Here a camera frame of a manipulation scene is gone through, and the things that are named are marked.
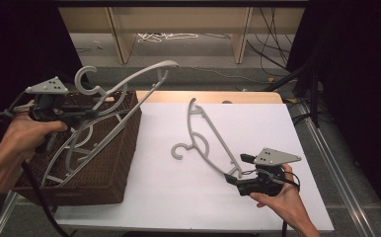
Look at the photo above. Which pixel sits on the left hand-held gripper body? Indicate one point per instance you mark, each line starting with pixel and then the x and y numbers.
pixel 48 87

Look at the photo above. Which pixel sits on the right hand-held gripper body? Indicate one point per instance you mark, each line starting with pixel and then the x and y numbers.
pixel 272 158

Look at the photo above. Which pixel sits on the grey plastic clothes hanger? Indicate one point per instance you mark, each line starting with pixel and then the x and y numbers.
pixel 167 63
pixel 194 145
pixel 68 158

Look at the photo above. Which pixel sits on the brown wicker basket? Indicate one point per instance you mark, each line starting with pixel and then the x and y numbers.
pixel 113 171

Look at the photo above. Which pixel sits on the person's right hand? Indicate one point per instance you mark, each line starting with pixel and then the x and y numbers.
pixel 289 200

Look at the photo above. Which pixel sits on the person's left hand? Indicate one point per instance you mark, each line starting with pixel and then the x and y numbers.
pixel 24 135

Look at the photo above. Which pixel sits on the white table mat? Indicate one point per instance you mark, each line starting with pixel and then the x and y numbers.
pixel 178 197

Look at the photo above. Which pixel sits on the black tripod stand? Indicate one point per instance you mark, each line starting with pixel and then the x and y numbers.
pixel 313 98

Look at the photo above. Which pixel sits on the small yellow plug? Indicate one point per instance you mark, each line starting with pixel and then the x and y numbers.
pixel 270 79

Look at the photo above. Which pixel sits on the light wooden shelf unit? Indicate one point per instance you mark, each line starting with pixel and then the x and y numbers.
pixel 178 19

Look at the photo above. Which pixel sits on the aluminium floor rail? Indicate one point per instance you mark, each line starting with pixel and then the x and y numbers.
pixel 6 210
pixel 340 177

